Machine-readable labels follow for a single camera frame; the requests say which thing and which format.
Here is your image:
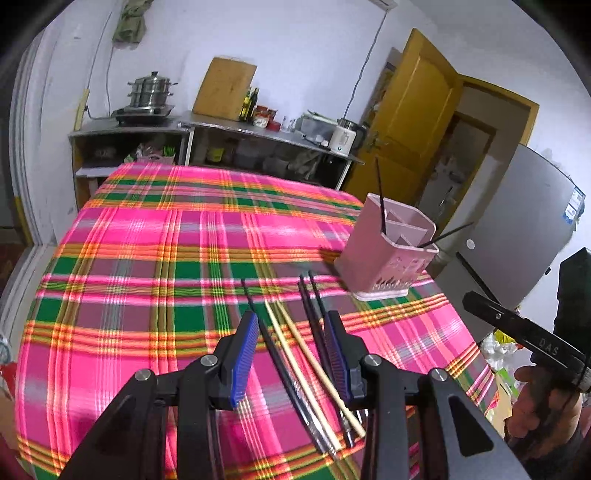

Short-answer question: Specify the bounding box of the pink plaid tablecloth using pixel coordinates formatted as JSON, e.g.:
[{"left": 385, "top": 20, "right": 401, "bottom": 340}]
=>
[{"left": 15, "top": 164, "right": 498, "bottom": 479}]

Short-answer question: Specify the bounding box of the black chopstick lone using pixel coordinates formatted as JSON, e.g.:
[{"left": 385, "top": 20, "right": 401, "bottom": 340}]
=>
[{"left": 416, "top": 221, "right": 475, "bottom": 249}]

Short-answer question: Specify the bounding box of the yellow wooden door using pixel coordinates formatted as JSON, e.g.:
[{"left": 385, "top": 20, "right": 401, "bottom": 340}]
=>
[{"left": 345, "top": 29, "right": 463, "bottom": 205}]

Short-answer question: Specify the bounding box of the dark oil bottle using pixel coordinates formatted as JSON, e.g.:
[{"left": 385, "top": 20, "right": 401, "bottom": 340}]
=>
[{"left": 246, "top": 87, "right": 259, "bottom": 123}]

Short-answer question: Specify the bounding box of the low steel shelf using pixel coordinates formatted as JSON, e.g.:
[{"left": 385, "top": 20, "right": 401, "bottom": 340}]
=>
[{"left": 68, "top": 118, "right": 192, "bottom": 208}]

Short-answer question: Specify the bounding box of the induction cooktop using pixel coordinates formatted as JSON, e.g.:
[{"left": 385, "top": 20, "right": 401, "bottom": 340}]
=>
[{"left": 111, "top": 105, "right": 174, "bottom": 125}]

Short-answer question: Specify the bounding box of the clear plastic container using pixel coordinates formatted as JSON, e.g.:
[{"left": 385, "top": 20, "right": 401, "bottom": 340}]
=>
[{"left": 295, "top": 111, "right": 338, "bottom": 147}]

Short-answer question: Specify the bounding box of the person right hand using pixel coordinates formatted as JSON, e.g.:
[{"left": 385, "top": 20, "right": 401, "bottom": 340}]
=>
[{"left": 505, "top": 365, "right": 585, "bottom": 451}]

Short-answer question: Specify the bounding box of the pale wooden chopstick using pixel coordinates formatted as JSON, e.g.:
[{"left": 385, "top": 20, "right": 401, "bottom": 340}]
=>
[{"left": 263, "top": 301, "right": 342, "bottom": 456}]

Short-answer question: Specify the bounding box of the power strip on wall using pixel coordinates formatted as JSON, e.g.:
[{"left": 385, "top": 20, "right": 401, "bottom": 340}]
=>
[{"left": 73, "top": 88, "right": 90, "bottom": 132}]

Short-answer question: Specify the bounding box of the red lidded jar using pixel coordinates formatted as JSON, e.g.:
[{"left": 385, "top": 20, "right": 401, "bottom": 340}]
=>
[{"left": 252, "top": 105, "right": 276, "bottom": 129}]

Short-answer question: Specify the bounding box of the long black chopstick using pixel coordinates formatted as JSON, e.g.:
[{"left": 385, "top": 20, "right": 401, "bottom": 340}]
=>
[{"left": 240, "top": 278, "right": 341, "bottom": 458}]

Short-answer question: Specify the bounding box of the pink utensil holder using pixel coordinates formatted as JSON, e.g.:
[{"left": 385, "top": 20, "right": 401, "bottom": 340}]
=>
[{"left": 335, "top": 193, "right": 439, "bottom": 302}]

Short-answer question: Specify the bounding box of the silver refrigerator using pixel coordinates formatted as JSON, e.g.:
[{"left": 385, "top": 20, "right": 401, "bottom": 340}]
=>
[{"left": 436, "top": 145, "right": 585, "bottom": 343}]

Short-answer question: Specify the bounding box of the white electric kettle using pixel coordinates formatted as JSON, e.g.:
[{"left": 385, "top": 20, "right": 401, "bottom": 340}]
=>
[{"left": 329, "top": 118, "right": 368, "bottom": 156}]

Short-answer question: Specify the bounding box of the steel kitchen counter table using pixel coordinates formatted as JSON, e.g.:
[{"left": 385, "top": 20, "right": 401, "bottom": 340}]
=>
[{"left": 178, "top": 111, "right": 365, "bottom": 190}]

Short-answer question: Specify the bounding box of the wooden cutting board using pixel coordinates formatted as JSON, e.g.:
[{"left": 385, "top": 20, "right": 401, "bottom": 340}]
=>
[{"left": 192, "top": 57, "right": 256, "bottom": 120}]

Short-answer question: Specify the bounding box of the steel steamer pot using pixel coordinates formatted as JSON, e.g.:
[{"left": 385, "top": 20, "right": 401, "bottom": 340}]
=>
[{"left": 128, "top": 71, "right": 176, "bottom": 108}]

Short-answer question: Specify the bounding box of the green hanging cloth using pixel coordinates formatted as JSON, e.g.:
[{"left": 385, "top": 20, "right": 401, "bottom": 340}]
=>
[{"left": 113, "top": 0, "right": 152, "bottom": 45}]

